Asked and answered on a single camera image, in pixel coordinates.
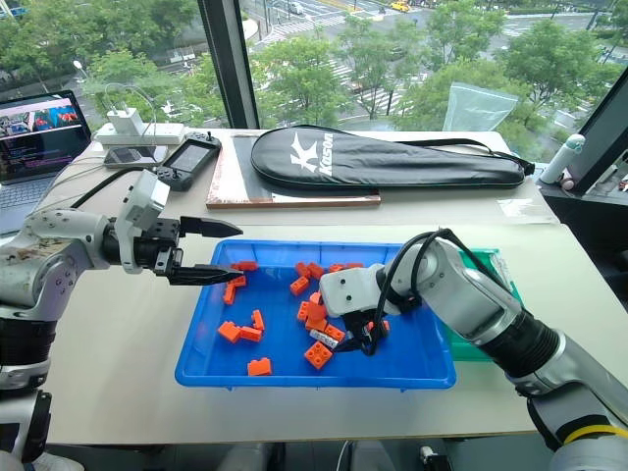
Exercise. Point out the white power strip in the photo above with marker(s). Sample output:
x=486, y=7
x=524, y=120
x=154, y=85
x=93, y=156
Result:
x=157, y=133

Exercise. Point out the black box shape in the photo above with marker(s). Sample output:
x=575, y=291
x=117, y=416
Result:
x=439, y=460

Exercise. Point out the black slanted panel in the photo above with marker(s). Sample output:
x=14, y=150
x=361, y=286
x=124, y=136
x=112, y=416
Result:
x=601, y=142

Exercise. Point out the wooden board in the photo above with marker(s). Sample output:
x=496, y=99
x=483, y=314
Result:
x=235, y=189

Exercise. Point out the orange round toy piece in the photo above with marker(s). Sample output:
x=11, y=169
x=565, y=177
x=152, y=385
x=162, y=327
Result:
x=317, y=314

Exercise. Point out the black handheld game console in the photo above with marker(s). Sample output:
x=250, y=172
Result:
x=189, y=159

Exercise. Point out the black Kason racket bag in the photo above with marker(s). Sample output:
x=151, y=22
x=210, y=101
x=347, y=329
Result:
x=382, y=157

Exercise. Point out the smartphone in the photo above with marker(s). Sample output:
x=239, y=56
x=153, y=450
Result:
x=130, y=156

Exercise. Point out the green plastic bin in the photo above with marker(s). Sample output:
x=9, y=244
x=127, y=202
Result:
x=466, y=349

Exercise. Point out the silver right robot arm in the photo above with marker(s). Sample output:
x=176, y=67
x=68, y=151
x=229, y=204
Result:
x=490, y=304

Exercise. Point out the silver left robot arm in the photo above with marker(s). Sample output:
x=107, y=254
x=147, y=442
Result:
x=46, y=265

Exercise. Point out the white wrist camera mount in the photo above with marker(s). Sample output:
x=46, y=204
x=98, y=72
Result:
x=346, y=292
x=143, y=201

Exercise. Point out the blue plastic bin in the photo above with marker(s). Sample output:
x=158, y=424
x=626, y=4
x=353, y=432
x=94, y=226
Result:
x=279, y=319

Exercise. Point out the black side table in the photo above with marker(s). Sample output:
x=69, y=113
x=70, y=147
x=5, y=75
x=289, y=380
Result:
x=589, y=225

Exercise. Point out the grey laptop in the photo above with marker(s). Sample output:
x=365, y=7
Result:
x=36, y=132

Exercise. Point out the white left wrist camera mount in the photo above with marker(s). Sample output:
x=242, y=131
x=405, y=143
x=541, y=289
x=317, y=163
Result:
x=143, y=201

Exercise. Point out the orange toy brick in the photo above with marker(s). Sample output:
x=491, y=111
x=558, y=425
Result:
x=315, y=298
x=299, y=285
x=245, y=266
x=316, y=271
x=318, y=355
x=302, y=270
x=259, y=367
x=229, y=332
x=386, y=326
x=258, y=320
x=335, y=332
x=304, y=311
x=239, y=281
x=354, y=265
x=336, y=268
x=251, y=334

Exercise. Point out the small pink object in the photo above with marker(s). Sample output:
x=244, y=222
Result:
x=567, y=184

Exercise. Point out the white charger plug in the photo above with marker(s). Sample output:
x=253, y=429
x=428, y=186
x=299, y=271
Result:
x=125, y=120

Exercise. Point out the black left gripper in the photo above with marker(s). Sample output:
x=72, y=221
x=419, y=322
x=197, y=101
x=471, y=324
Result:
x=157, y=245

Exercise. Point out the clear plastic bag in strips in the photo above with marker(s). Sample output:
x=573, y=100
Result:
x=506, y=272

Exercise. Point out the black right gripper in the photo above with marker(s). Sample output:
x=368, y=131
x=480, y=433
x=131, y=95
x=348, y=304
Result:
x=365, y=326

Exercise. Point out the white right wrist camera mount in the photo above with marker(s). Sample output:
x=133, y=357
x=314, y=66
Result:
x=346, y=292

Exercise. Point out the white bottle with teal cap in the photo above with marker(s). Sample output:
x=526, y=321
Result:
x=561, y=159

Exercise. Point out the black window frame post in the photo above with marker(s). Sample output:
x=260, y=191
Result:
x=228, y=59

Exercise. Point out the silver cylindrical battery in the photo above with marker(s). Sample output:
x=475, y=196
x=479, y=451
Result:
x=326, y=338

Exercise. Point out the clear zip bag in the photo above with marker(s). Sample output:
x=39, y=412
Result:
x=478, y=108

